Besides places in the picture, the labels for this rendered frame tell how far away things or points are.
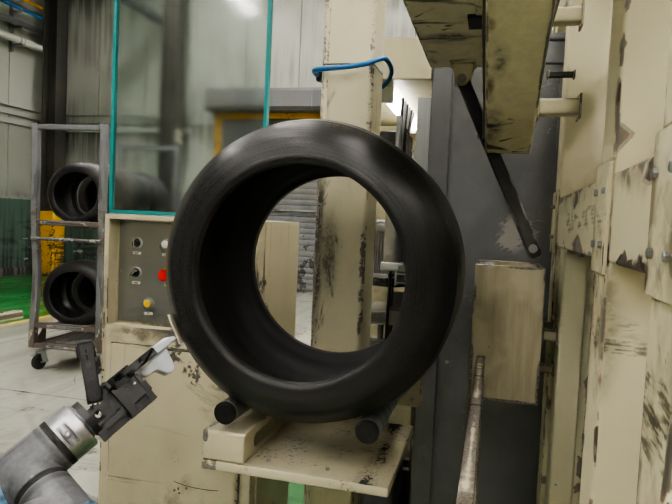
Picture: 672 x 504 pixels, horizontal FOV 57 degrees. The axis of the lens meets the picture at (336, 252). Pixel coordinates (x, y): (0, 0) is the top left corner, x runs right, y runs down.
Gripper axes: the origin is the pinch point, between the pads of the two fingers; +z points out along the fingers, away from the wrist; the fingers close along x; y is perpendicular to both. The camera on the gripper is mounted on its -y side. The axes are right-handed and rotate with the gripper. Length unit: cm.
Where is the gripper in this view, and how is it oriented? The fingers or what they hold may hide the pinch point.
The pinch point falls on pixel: (166, 338)
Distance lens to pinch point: 122.7
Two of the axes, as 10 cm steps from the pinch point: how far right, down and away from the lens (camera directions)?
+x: 3.9, -2.7, -8.8
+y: 6.4, 7.7, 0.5
